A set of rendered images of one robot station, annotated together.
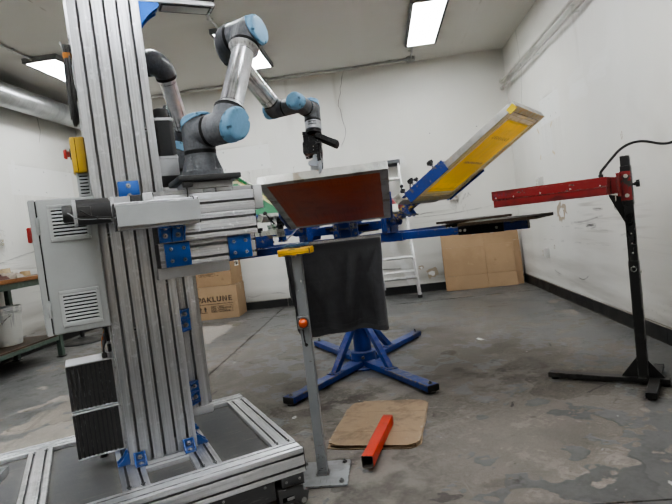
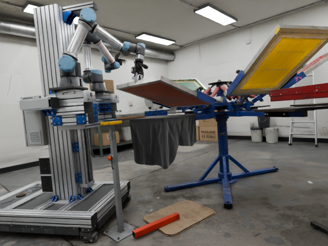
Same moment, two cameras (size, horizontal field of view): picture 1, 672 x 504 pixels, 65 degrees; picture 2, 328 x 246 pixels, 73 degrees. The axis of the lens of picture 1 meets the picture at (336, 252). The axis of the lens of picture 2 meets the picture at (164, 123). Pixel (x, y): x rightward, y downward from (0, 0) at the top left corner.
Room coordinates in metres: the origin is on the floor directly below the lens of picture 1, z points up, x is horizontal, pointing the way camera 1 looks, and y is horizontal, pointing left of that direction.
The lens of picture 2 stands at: (0.99, -1.31, 1.02)
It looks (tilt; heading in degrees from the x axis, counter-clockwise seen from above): 4 degrees down; 38
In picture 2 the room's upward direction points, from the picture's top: 4 degrees counter-clockwise
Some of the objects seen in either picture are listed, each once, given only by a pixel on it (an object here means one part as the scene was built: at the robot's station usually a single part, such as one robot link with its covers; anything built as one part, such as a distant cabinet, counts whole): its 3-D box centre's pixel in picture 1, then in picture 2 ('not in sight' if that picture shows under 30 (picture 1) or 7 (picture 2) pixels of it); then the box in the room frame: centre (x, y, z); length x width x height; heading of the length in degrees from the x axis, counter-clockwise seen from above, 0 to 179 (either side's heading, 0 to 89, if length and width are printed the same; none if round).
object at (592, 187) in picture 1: (559, 192); (327, 91); (2.93, -1.27, 1.06); 0.61 x 0.46 x 0.12; 55
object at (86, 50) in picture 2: not in sight; (87, 58); (2.42, 0.81, 1.63); 0.15 x 0.12 x 0.55; 92
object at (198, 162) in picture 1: (201, 164); (68, 81); (1.98, 0.46, 1.31); 0.15 x 0.15 x 0.10
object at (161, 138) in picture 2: (336, 288); (147, 142); (2.41, 0.02, 0.74); 0.45 x 0.03 x 0.43; 85
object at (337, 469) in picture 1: (309, 361); (115, 176); (2.15, 0.16, 0.48); 0.22 x 0.22 x 0.96; 85
